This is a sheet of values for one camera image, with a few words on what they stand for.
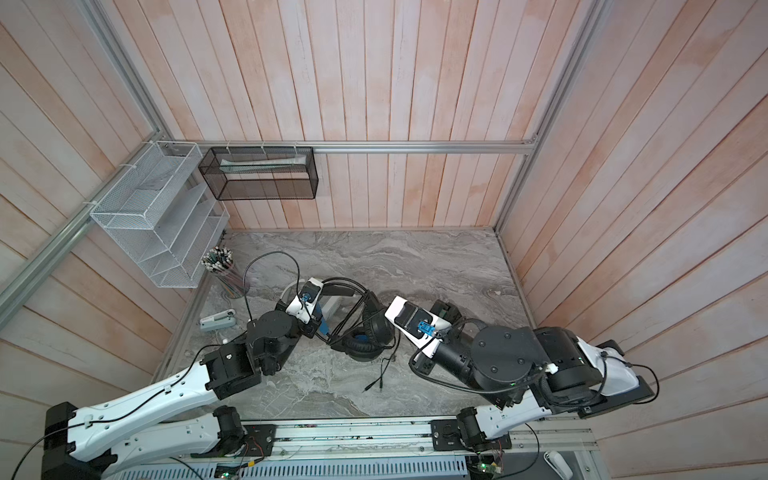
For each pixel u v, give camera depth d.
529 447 0.73
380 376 0.80
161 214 0.72
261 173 1.04
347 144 0.96
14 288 0.52
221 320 0.93
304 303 0.55
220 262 0.88
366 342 0.66
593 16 0.69
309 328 0.61
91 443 0.40
